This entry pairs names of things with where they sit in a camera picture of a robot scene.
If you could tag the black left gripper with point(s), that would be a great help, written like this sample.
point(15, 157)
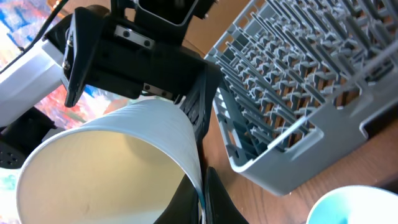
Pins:
point(100, 51)

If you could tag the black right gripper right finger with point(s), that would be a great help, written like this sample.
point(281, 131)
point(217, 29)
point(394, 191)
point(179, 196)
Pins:
point(220, 209)

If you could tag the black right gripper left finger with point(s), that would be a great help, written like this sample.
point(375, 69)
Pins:
point(183, 207)

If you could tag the small pale green bowl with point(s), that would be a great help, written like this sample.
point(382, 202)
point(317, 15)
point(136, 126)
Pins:
point(124, 167)

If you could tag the blue bowl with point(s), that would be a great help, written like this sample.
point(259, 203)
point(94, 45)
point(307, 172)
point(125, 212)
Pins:
point(355, 204)

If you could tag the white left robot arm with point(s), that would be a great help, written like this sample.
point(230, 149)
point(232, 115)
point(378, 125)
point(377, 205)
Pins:
point(30, 77)

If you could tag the grey dishwasher rack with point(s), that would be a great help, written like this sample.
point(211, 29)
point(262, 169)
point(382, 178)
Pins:
point(302, 81)

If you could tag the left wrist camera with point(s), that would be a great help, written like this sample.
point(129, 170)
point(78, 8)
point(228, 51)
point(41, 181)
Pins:
point(164, 21)

